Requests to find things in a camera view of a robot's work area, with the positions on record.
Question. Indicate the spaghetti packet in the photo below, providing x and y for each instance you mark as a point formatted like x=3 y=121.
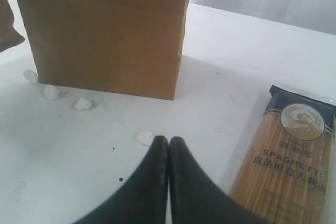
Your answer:
x=286 y=174

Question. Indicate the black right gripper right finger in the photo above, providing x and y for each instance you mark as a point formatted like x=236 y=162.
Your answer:
x=194 y=197

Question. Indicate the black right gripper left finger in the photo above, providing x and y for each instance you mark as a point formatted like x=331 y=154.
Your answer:
x=143 y=197

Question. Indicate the brown kraft pouch orange label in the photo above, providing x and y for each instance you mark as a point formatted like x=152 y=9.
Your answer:
x=10 y=37

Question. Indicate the brown paper shopping bag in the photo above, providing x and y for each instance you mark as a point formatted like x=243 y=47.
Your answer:
x=122 y=46

